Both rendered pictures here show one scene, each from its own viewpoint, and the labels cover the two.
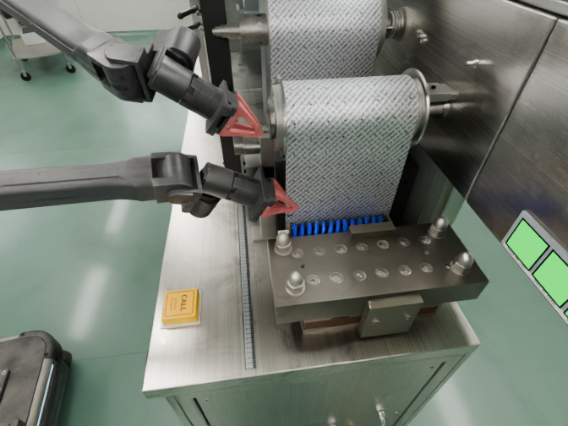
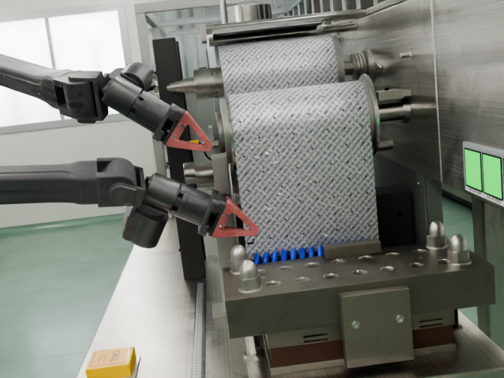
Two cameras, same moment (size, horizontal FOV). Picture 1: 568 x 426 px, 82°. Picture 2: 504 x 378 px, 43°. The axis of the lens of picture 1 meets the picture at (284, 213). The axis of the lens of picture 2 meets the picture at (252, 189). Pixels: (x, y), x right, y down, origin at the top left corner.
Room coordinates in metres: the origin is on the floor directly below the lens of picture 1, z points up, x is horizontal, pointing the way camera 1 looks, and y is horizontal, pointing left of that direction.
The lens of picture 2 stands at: (-0.57, -0.12, 1.35)
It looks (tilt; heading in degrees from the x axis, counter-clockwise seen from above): 10 degrees down; 5
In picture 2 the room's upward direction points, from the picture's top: 6 degrees counter-clockwise
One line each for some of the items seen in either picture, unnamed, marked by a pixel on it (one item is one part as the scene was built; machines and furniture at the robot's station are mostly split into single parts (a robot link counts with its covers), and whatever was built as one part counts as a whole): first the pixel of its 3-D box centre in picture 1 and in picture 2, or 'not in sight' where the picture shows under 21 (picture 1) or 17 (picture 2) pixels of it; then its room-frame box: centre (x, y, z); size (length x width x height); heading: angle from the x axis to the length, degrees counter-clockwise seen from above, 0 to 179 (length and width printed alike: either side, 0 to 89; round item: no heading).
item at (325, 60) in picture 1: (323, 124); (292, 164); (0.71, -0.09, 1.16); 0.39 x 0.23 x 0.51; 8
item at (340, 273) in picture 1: (368, 268); (350, 284); (0.41, -0.17, 1.00); 0.40 x 0.16 x 0.06; 98
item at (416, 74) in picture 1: (407, 109); (367, 115); (0.60, -0.24, 1.25); 0.15 x 0.01 x 0.15; 8
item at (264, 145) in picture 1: (259, 190); (217, 236); (0.60, 0.06, 1.05); 0.06 x 0.05 x 0.31; 98
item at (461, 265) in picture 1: (464, 261); (457, 248); (0.39, -0.34, 1.05); 0.04 x 0.04 x 0.04
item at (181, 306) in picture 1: (181, 306); (111, 364); (0.38, 0.22, 0.91); 0.07 x 0.07 x 0.02; 8
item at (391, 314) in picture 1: (389, 317); (376, 326); (0.32, -0.20, 0.96); 0.10 x 0.03 x 0.11; 98
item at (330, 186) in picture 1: (342, 188); (308, 202); (0.52, -0.12, 1.12); 0.23 x 0.01 x 0.18; 98
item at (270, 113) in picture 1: (273, 118); (223, 131); (0.57, 0.02, 1.25); 0.07 x 0.02 x 0.07; 8
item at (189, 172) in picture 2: (238, 144); (190, 172); (0.59, 0.09, 1.18); 0.04 x 0.02 x 0.04; 8
